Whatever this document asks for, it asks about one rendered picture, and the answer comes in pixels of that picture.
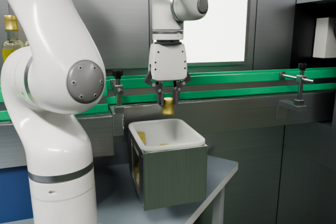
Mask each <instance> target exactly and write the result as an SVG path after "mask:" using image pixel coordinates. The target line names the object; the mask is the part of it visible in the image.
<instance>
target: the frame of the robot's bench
mask: <svg viewBox="0 0 336 224"><path fill-rule="evenodd" d="M224 198H225V186H224V187H223V188H222V189H221V190H220V192H219V193H218V194H217V195H216V196H215V198H214V199H213V200H212V217H211V224H223V220H224Z"/></svg>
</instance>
